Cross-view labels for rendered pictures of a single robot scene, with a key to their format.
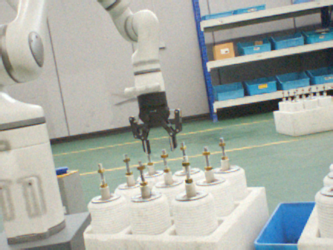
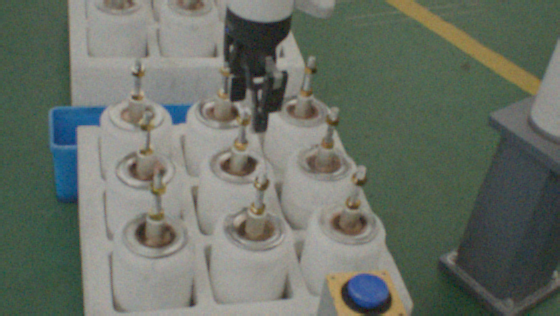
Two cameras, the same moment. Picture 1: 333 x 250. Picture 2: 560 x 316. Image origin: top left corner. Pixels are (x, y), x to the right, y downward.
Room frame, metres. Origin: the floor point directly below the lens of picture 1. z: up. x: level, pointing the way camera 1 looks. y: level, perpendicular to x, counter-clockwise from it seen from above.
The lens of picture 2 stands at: (1.63, 0.64, 0.94)
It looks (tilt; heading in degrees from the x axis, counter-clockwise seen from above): 38 degrees down; 223
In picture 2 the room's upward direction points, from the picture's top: 10 degrees clockwise
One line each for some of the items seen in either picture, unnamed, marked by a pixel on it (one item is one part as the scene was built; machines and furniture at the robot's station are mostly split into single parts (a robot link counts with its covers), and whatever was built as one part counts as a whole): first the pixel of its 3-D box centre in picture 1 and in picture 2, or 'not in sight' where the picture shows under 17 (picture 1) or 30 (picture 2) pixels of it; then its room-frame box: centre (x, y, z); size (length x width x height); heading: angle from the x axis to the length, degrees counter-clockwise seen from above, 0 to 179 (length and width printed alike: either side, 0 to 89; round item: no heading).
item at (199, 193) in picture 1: (191, 196); (302, 111); (0.89, -0.03, 0.25); 0.08 x 0.08 x 0.01
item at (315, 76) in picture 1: (321, 75); not in sight; (5.56, -2.22, 0.36); 0.50 x 0.38 x 0.21; 178
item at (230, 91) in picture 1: (227, 91); not in sight; (5.62, -0.93, 0.36); 0.50 x 0.38 x 0.21; 178
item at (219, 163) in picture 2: (169, 184); (238, 165); (1.04, 0.01, 0.25); 0.08 x 0.08 x 0.01
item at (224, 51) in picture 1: (223, 52); not in sight; (5.55, -0.94, 0.89); 0.31 x 0.24 x 0.20; 177
